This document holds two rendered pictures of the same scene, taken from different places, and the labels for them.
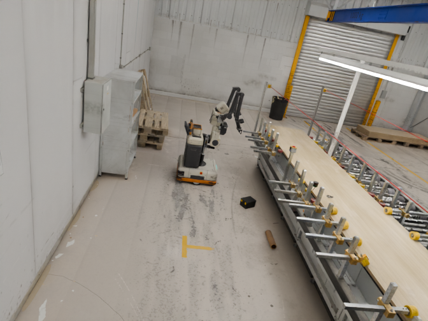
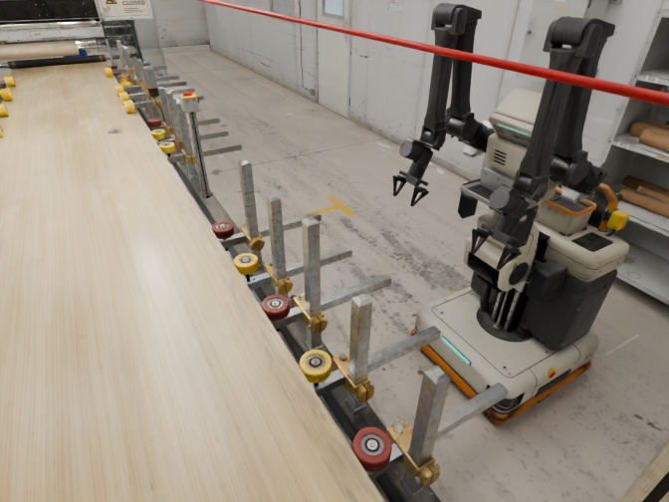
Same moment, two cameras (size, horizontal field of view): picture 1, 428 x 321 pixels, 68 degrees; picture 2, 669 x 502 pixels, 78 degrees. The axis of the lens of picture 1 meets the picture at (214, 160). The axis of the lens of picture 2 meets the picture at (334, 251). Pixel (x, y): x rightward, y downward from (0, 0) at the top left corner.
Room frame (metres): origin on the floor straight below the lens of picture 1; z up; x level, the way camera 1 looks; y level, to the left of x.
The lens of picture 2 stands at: (6.05, -1.08, 1.71)
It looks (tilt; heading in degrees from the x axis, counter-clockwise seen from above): 34 degrees down; 159
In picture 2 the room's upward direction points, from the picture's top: straight up
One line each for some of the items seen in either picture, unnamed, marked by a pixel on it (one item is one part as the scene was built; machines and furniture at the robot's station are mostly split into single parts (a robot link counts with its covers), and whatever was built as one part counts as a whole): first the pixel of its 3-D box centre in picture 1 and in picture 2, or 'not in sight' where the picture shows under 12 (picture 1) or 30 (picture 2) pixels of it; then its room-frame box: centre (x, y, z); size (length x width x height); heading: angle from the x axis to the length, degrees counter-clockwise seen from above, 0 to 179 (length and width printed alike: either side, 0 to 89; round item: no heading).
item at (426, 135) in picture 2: (239, 106); (440, 81); (4.82, -0.22, 1.40); 0.11 x 0.06 x 0.43; 9
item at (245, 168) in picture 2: (274, 146); (251, 220); (4.67, -0.87, 0.92); 0.04 x 0.04 x 0.48; 9
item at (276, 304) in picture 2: not in sight; (276, 316); (5.14, -0.90, 0.85); 0.08 x 0.08 x 0.11
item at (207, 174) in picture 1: (197, 169); (500, 338); (4.96, 0.26, 0.16); 0.67 x 0.64 x 0.25; 99
